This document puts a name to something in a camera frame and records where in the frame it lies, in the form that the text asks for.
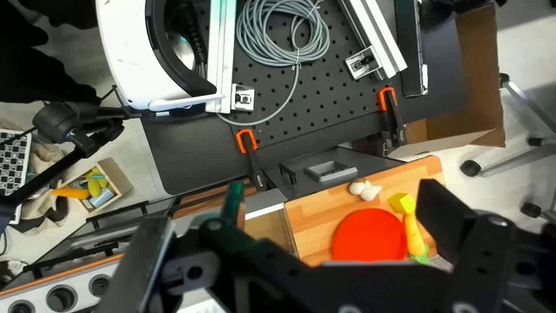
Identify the small wooden box of toys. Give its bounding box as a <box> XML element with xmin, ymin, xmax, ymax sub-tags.
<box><xmin>52</xmin><ymin>156</ymin><xmax>135</xmax><ymax>217</ymax></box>

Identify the office chair base with casters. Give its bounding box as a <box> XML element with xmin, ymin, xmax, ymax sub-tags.
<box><xmin>458</xmin><ymin>71</ymin><xmax>556</xmax><ymax>220</ymax></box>

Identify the white toy garlic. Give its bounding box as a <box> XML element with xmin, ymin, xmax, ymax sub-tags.
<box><xmin>347</xmin><ymin>178</ymin><xmax>384</xmax><ymax>203</ymax></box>

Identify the black perforated tray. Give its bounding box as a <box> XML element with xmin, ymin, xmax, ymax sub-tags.
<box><xmin>0</xmin><ymin>128</ymin><xmax>34</xmax><ymax>198</ymax></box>

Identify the black tripod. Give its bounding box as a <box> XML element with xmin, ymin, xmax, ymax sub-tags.
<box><xmin>0</xmin><ymin>85</ymin><xmax>128</xmax><ymax>224</ymax></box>

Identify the black clamp with orange handle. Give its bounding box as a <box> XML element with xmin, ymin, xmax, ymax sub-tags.
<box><xmin>377</xmin><ymin>85</ymin><xmax>406</xmax><ymax>154</ymax></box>
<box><xmin>234</xmin><ymin>126</ymin><xmax>269</xmax><ymax>189</ymax></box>

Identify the black pegboard table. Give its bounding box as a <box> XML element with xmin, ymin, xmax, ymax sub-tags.
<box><xmin>140</xmin><ymin>0</ymin><xmax>472</xmax><ymax>196</ymax></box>

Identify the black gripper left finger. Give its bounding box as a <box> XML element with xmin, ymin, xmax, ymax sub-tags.
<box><xmin>93</xmin><ymin>215</ymin><xmax>177</xmax><ymax>313</ymax></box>

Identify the open cardboard box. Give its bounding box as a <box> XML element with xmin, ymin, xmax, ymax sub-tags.
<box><xmin>387</xmin><ymin>1</ymin><xmax>507</xmax><ymax>159</ymax></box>

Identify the red round plate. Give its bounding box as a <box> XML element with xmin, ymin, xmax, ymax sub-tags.
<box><xmin>330</xmin><ymin>206</ymin><xmax>410</xmax><ymax>264</ymax></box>

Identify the wooden kitchen counter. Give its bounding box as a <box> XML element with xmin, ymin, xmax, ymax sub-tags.
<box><xmin>271</xmin><ymin>145</ymin><xmax>446</xmax><ymax>269</ymax></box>

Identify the orange toy carrot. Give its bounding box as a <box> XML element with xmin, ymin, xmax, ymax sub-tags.
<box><xmin>403</xmin><ymin>211</ymin><xmax>432</xmax><ymax>265</ymax></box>

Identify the grey coiled cable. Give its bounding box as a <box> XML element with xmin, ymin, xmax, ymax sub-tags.
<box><xmin>215</xmin><ymin>0</ymin><xmax>333</xmax><ymax>128</ymax></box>

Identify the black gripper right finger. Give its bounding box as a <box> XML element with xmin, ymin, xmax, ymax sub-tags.
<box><xmin>415</xmin><ymin>178</ymin><xmax>517</xmax><ymax>313</ymax></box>

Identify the aluminium extrusion bar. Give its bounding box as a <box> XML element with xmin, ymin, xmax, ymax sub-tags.
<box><xmin>205</xmin><ymin>0</ymin><xmax>257</xmax><ymax>114</ymax></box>
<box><xmin>337</xmin><ymin>0</ymin><xmax>410</xmax><ymax>81</ymax></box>

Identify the yellow toy block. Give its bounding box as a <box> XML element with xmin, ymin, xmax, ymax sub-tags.
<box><xmin>387</xmin><ymin>191</ymin><xmax>417</xmax><ymax>215</ymax></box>

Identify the toy stove with black burners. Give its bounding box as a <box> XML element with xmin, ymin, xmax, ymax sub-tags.
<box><xmin>0</xmin><ymin>198</ymin><xmax>175</xmax><ymax>313</ymax></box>

